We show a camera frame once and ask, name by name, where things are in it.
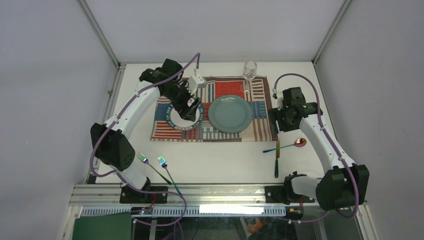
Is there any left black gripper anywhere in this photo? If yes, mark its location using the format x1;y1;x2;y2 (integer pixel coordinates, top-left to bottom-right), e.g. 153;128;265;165
162;80;201;121

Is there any white green-rimmed small plate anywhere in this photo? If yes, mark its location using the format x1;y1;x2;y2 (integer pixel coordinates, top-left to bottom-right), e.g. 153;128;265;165
165;103;205;131

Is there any iridescent spoon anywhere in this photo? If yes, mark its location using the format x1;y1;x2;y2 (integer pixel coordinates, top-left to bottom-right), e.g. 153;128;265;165
262;138;307;153

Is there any brown striped placemat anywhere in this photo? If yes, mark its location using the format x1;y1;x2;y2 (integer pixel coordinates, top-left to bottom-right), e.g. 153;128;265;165
150;76;278;143

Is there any large teal plate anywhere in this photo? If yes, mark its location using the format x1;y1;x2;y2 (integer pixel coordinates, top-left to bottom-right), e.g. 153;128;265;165
207;94;253;134

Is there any clear wine glass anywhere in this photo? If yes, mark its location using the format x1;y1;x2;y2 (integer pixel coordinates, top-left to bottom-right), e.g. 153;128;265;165
242;60;257;93

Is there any gold knife dark handle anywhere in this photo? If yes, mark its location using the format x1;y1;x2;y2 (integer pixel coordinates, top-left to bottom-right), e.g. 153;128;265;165
274;139;281;179

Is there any iridescent fork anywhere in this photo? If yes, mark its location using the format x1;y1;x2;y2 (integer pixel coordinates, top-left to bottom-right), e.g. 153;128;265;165
157;156;183;196
137;153;172;185

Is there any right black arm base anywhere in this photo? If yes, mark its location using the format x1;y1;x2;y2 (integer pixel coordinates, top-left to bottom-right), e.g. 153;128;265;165
264;185;316;205

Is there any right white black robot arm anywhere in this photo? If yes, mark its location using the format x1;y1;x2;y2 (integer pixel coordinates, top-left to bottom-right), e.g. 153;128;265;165
268;87;370;211

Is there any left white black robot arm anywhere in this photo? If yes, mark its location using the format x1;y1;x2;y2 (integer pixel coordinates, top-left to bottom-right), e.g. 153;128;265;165
89;58;206;203

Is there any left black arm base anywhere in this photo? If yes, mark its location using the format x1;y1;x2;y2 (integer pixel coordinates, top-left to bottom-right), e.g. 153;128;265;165
119;185;168;204

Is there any orange object below table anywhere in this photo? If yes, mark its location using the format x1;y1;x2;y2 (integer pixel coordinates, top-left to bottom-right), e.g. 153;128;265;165
247;217;268;235

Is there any green board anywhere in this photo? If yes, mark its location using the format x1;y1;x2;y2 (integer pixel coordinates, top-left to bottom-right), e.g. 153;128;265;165
72;212;132;240

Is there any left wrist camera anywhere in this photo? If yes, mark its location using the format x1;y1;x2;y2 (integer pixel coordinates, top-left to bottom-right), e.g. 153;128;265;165
187;68;207;95

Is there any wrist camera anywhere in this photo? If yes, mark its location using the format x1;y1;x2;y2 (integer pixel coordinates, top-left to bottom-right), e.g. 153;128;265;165
272;88;281;100
187;68;207;95

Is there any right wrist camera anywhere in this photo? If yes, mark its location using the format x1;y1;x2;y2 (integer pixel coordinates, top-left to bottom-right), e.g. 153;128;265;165
272;88;281;100

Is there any white slotted cable duct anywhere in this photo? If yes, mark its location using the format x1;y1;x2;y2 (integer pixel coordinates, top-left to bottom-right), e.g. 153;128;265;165
80;204;286;218

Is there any aluminium front rail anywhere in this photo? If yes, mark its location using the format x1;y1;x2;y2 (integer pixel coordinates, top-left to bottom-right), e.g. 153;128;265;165
68;183;368;208

